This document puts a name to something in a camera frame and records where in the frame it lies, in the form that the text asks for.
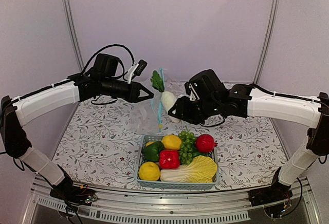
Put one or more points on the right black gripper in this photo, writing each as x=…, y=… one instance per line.
x=182, y=112

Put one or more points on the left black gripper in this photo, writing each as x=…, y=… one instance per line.
x=134, y=93

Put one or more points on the white radish with leaves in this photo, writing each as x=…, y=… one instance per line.
x=168, y=99

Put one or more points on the blue zipper clear bag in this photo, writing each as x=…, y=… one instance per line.
x=145, y=117

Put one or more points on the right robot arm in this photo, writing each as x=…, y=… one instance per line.
x=253, y=101

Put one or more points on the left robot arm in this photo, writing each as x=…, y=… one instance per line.
x=16, y=113

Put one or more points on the pink zipper clear bag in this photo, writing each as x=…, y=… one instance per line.
x=171, y=85

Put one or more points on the green grapes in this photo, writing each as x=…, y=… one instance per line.
x=187, y=149

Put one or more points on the yellow lemon back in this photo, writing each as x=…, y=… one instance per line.
x=171, y=142

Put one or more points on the yellow lemon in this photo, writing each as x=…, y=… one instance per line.
x=149, y=171
x=171, y=142

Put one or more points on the red bell pepper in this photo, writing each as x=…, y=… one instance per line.
x=169, y=159

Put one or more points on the green bell pepper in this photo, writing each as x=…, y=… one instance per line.
x=152, y=152

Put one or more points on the napa cabbage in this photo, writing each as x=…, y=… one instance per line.
x=201, y=170

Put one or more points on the yellow lemon front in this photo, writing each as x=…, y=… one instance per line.
x=149, y=171

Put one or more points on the light blue plastic basket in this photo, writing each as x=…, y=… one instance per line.
x=171, y=185

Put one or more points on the front aluminium rail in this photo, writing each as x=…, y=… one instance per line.
x=120, y=205

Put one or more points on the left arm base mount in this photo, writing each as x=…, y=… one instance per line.
x=77, y=195

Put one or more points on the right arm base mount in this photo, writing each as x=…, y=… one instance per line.
x=273, y=193

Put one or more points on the right aluminium frame post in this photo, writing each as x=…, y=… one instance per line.
x=267, y=39

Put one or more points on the aluminium frame post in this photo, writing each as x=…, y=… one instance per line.
x=267, y=39
x=72, y=33

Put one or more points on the left aluminium frame post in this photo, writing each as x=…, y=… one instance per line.
x=72, y=33

